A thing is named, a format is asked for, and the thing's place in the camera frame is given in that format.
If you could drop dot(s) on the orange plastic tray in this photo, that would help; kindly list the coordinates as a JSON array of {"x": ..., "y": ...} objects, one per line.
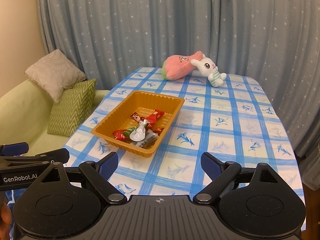
[{"x": 139, "y": 112}]

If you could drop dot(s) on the small red foil candy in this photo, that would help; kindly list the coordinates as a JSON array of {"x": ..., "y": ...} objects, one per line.
[{"x": 135, "y": 116}]

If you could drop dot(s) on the grey lace trimmed cover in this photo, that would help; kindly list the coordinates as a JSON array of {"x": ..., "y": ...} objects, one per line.
[{"x": 309, "y": 164}]

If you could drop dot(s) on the white bunny plush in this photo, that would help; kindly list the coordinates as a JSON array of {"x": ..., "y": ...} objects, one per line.
[{"x": 208, "y": 69}]

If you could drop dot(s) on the black grey snack packet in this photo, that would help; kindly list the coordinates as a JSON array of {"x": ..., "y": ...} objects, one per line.
[{"x": 150, "y": 137}]

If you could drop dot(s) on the beige cushion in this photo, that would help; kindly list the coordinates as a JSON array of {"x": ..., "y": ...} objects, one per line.
[{"x": 55, "y": 73}]

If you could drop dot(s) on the light green sofa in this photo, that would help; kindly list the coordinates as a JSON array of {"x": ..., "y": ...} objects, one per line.
[{"x": 25, "y": 112}]

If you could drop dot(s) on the green candy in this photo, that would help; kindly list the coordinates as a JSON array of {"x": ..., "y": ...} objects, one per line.
[{"x": 131, "y": 129}]

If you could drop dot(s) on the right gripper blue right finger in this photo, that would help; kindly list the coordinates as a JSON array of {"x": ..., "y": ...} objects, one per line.
[{"x": 212, "y": 166}]

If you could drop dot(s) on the long red snack bar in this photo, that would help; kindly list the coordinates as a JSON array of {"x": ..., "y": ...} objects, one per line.
[{"x": 154, "y": 117}]

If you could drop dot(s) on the red square snack packet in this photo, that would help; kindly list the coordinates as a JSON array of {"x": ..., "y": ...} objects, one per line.
[{"x": 121, "y": 135}]

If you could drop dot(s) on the red patterned candy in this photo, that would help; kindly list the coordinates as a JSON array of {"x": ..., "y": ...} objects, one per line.
[{"x": 158, "y": 130}]

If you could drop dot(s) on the pink strawberry plush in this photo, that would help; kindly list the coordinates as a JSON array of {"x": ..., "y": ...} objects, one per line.
[{"x": 178, "y": 66}]

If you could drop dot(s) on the blue checked tablecloth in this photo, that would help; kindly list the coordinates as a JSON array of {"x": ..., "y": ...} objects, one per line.
[{"x": 234, "y": 122}]

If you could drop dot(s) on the green zigzag cushion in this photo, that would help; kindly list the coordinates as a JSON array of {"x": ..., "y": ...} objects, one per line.
[{"x": 73, "y": 108}]

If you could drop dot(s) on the green white snack packet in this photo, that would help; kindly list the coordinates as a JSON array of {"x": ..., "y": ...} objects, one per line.
[{"x": 139, "y": 133}]

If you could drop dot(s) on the left hand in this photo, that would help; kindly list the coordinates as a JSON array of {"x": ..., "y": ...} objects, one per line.
[{"x": 5, "y": 222}]

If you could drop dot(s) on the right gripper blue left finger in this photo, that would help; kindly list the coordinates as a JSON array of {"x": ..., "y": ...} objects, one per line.
[{"x": 107, "y": 165}]

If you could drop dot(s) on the grey star curtain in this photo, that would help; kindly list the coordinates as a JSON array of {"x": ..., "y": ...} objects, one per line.
[{"x": 275, "y": 42}]

